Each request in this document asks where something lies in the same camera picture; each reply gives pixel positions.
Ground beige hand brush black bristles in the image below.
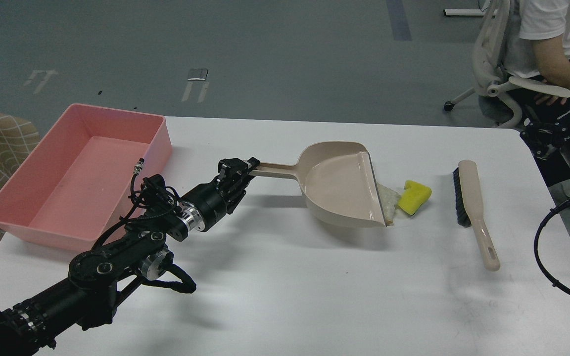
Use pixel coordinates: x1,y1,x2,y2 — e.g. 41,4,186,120
453,160,501,272

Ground white desk base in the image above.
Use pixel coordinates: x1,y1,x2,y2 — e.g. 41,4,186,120
443,8,484,17

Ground person left forearm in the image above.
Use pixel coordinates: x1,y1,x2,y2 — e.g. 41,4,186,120
531,35,570,90

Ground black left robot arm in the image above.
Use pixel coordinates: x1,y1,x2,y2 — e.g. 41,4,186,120
0,158,260,356

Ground yellow green sponge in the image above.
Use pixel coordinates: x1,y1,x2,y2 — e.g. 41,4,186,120
397,180,432,216

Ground person in white shirt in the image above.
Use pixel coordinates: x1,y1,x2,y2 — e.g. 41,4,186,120
502,0,570,122

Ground beige plastic dustpan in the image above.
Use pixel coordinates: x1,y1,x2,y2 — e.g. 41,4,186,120
251,140,389,228

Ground person left hand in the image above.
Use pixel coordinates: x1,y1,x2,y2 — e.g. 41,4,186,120
533,93,568,106

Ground pink plastic bin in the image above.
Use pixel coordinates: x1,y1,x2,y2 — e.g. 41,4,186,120
0,104,172,252

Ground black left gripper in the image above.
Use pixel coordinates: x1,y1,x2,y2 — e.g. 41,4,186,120
181,157,260,232

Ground white office chair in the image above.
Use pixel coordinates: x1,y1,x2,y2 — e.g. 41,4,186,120
443,0,570,129

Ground silver floor socket plate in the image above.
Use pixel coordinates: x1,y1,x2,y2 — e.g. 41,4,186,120
187,68,209,81

